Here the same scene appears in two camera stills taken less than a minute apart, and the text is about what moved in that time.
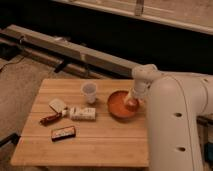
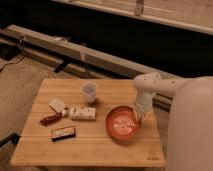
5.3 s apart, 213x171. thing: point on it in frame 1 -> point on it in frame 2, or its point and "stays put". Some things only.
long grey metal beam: (70, 49) stays put
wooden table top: (62, 129) stays put
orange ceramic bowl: (119, 106) -> (122, 122)
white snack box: (83, 114) stays put
